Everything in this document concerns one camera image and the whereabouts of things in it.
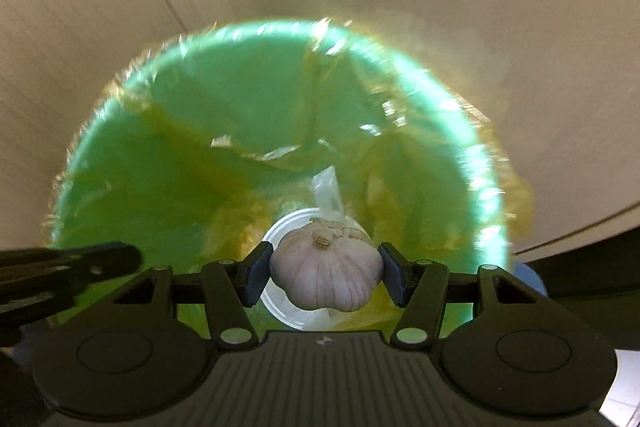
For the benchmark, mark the green trash bin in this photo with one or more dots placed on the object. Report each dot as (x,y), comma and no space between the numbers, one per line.
(200,77)

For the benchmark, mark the garlic bulb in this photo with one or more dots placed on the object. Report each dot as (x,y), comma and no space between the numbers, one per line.
(325,277)

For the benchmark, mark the green-lined trash bin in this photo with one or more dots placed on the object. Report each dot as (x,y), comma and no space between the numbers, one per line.
(225,167)

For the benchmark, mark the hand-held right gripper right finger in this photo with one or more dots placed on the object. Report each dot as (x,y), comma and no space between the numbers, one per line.
(395,274)

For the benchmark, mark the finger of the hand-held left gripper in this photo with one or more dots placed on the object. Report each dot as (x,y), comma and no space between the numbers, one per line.
(115,257)

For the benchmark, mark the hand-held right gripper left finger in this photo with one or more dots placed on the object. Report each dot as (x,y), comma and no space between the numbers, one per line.
(255,274)

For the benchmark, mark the blue object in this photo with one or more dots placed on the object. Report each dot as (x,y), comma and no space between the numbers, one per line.
(530,279)

